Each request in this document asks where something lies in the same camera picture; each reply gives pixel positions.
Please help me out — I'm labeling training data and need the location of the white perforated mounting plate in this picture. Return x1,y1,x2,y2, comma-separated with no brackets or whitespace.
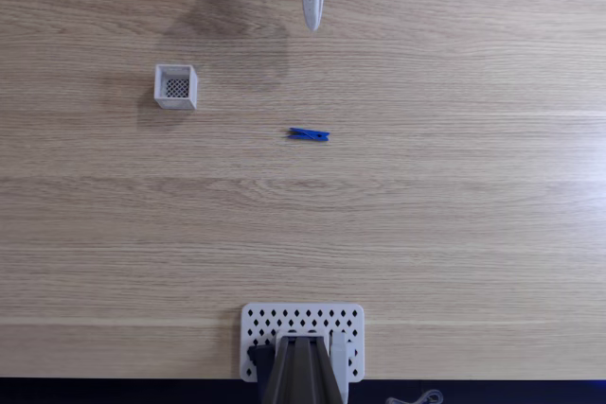
240,302,365,384

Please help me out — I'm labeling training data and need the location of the black block on plate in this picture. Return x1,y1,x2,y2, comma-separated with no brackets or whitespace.
246,343,276,378

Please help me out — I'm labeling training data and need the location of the blue clothes peg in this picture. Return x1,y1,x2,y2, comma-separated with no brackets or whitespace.
286,126,331,145

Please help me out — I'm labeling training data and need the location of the white stand bracket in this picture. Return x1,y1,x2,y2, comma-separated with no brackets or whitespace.
329,329,357,404

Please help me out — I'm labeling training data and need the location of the small white lattice crate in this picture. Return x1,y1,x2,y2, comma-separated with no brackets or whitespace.
153,63,199,112

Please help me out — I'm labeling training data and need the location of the clear looped cable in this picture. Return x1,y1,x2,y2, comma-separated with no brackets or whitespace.
384,389,445,404

